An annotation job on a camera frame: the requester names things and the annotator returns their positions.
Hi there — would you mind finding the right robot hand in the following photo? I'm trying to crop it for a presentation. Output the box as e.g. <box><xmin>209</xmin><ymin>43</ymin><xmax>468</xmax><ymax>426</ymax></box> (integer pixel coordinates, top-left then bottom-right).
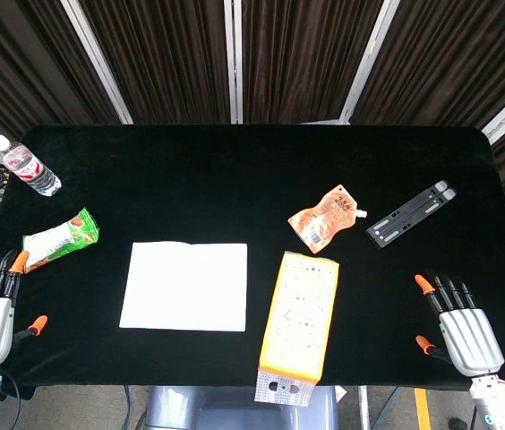
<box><xmin>414</xmin><ymin>269</ymin><xmax>505</xmax><ymax>377</ymax></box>

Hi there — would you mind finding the pale yellow rectangular block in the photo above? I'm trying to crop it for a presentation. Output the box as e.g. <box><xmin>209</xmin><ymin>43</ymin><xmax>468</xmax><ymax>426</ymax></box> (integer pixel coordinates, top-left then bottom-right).
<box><xmin>118</xmin><ymin>241</ymin><xmax>249</xmax><ymax>333</ymax></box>

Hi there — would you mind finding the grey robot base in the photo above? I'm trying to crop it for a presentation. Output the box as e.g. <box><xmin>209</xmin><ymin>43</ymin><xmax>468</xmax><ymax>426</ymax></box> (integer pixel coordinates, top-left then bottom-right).
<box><xmin>143</xmin><ymin>384</ymin><xmax>339</xmax><ymax>430</ymax></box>

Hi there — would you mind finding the green white snack bag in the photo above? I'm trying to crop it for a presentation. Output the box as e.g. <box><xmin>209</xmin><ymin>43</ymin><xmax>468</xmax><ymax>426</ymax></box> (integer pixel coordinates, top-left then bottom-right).
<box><xmin>22</xmin><ymin>207</ymin><xmax>100</xmax><ymax>274</ymax></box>

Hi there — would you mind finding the black folding stand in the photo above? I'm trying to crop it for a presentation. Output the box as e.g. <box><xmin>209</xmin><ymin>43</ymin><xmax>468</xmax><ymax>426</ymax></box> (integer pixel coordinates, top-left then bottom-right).
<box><xmin>365</xmin><ymin>179</ymin><xmax>458</xmax><ymax>248</ymax></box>

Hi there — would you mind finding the clear plastic water bottle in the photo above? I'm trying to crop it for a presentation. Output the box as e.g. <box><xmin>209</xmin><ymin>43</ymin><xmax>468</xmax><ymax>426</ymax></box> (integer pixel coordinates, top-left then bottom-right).
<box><xmin>0</xmin><ymin>133</ymin><xmax>63</xmax><ymax>197</ymax></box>

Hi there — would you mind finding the yellow snack box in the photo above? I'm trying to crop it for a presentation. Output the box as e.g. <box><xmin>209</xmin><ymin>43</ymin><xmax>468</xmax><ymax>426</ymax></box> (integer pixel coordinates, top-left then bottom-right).
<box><xmin>254</xmin><ymin>251</ymin><xmax>340</xmax><ymax>407</ymax></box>

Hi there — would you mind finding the orange spouted drink pouch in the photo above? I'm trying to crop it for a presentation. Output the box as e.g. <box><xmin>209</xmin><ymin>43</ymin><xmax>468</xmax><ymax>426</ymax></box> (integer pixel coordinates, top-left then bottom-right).
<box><xmin>287</xmin><ymin>184</ymin><xmax>368</xmax><ymax>253</ymax></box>

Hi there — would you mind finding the black tablecloth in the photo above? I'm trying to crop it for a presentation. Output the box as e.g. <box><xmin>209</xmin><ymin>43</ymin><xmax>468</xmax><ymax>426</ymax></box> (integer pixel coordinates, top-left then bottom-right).
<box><xmin>0</xmin><ymin>124</ymin><xmax>505</xmax><ymax>398</ymax></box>

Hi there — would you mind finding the dark brown curtain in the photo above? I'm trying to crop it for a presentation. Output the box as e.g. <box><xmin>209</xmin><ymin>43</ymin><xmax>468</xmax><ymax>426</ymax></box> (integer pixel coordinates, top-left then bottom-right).
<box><xmin>0</xmin><ymin>0</ymin><xmax>505</xmax><ymax>257</ymax></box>

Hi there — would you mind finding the blue cable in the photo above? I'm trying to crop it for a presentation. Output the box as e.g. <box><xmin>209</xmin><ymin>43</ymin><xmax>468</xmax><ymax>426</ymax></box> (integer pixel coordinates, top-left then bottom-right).
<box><xmin>120</xmin><ymin>385</ymin><xmax>132</xmax><ymax>430</ymax></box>

